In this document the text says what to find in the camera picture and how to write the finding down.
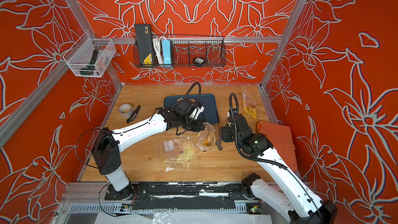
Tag blue plastic tray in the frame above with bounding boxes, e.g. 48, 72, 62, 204
163, 93, 220, 125

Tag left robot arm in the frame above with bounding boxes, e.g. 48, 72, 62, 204
91, 82, 205, 200

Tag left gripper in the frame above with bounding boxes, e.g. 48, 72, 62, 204
181, 117, 208, 133

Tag light blue box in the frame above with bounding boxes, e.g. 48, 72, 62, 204
161, 39, 172, 67

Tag clear resealable bag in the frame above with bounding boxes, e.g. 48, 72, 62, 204
242, 88, 258, 121
196, 122, 216, 152

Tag black box with yellow label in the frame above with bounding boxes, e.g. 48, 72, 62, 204
135, 24, 154, 67

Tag black metal tongs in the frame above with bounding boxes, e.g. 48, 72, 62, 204
216, 123, 222, 150

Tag clear acrylic bin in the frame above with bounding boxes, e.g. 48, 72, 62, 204
62, 33, 116, 78

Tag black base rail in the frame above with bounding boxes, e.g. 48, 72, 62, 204
100, 181, 262, 215

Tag clear bag with yellow toys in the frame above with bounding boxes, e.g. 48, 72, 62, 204
158, 134, 198, 173

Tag orange tool case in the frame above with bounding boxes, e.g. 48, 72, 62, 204
257, 121, 298, 172

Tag dark green screwdriver handle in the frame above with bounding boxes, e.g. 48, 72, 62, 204
80, 49, 98, 76

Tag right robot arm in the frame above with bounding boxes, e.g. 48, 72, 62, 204
221, 93, 338, 224

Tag white cable bundle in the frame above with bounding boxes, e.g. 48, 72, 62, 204
152, 36, 165, 66

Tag clear tape roll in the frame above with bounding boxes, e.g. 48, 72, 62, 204
118, 103, 134, 117

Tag black wire basket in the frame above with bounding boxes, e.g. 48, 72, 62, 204
133, 35, 227, 68

